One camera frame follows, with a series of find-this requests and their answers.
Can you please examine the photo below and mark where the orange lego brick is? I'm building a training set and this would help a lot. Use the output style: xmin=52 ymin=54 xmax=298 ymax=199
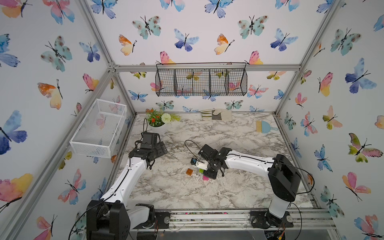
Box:
xmin=186 ymin=169 xmax=194 ymax=176

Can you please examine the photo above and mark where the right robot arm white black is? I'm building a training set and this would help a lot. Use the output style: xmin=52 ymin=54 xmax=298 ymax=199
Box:
xmin=191 ymin=145 xmax=302 ymax=230

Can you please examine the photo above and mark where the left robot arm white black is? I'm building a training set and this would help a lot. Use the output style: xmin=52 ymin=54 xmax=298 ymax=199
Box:
xmin=85 ymin=132 xmax=168 ymax=240

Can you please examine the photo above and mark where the potted flower plant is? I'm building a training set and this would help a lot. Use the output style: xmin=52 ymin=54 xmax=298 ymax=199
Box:
xmin=146 ymin=109 xmax=181 ymax=135

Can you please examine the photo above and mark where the folded beige cloth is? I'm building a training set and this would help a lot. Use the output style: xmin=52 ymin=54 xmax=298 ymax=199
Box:
xmin=200 ymin=109 xmax=233 ymax=122

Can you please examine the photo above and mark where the light blue hand brush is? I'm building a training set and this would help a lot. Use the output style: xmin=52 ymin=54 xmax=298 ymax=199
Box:
xmin=256 ymin=121 xmax=279 ymax=134

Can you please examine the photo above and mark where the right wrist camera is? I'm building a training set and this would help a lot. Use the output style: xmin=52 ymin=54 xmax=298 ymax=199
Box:
xmin=191 ymin=158 xmax=208 ymax=171

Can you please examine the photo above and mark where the white mesh wall basket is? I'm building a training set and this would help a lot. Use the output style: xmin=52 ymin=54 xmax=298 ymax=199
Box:
xmin=70 ymin=99 xmax=127 ymax=158

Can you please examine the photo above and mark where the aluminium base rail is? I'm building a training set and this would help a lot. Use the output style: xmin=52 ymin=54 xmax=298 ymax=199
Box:
xmin=83 ymin=208 xmax=337 ymax=232

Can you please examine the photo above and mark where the black wire wall basket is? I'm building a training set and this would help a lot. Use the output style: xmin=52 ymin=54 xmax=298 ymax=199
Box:
xmin=153 ymin=63 xmax=248 ymax=97

